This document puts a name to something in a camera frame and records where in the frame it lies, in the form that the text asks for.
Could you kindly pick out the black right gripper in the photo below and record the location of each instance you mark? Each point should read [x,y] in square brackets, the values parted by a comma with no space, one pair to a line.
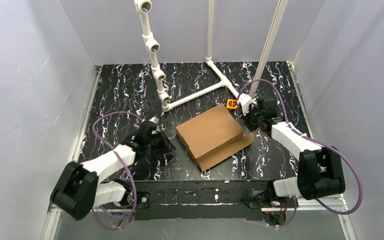
[251,117]

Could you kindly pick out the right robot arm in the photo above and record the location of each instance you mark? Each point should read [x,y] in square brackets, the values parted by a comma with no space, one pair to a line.
[320,172]

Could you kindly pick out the brown cardboard box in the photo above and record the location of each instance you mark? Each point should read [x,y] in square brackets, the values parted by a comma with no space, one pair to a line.
[212,137]

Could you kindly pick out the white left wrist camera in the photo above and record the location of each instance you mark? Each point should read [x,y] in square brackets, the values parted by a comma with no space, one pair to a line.
[154,120]

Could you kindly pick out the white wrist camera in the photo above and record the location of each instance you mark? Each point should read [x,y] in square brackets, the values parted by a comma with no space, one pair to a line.
[154,120]
[245,103]

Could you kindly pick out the white PVC pipe frame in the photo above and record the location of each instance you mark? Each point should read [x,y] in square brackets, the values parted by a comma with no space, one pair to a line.
[143,7]

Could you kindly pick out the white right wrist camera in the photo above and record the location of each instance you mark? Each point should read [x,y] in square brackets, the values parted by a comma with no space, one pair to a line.
[245,103]

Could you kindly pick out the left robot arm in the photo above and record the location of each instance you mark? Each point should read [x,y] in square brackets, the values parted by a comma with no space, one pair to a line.
[81,186]

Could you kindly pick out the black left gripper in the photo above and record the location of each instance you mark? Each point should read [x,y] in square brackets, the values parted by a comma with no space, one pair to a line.
[160,138]

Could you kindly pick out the yellow tape measure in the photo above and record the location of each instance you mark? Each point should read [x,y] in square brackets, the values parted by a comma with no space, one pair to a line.
[231,104]

